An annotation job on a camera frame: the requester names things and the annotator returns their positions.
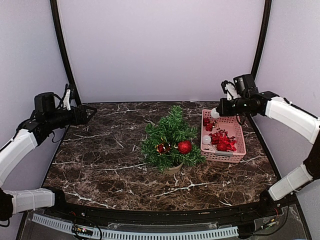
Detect white ball ornament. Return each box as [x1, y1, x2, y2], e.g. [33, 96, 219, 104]
[210, 107, 220, 119]
[202, 135, 212, 145]

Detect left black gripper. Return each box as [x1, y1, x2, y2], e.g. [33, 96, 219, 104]
[46, 105, 98, 130]

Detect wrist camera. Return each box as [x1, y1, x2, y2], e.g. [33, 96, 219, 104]
[61, 84, 75, 111]
[221, 80, 240, 101]

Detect red drum ornament gold trim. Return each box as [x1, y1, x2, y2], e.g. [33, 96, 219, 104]
[155, 142, 171, 155]

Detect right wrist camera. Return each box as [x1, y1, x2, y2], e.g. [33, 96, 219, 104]
[221, 80, 240, 101]

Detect small green christmas tree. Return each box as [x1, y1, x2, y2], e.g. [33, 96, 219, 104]
[141, 105, 206, 173]

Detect pink plastic basket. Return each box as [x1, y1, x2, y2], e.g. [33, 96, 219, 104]
[200, 109, 247, 164]

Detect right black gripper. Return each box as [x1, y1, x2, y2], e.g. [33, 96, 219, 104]
[216, 96, 248, 117]

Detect black frame pole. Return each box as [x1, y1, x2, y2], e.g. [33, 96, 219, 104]
[242, 0, 273, 104]
[49, 0, 82, 106]

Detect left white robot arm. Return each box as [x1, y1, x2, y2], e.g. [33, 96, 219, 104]
[0, 88, 97, 221]

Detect left black frame pole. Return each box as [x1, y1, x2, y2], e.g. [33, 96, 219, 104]
[49, 0, 82, 106]

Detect right black frame pole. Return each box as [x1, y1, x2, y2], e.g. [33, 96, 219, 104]
[242, 0, 273, 104]

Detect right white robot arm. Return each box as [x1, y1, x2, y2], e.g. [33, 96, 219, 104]
[211, 74, 320, 217]

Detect red ball ornament cluster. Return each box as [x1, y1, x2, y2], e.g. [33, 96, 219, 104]
[202, 117, 237, 152]

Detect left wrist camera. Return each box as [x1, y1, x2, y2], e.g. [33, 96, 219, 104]
[61, 84, 75, 111]

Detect white perforated cable duct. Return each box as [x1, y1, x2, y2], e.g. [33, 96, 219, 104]
[31, 213, 240, 240]

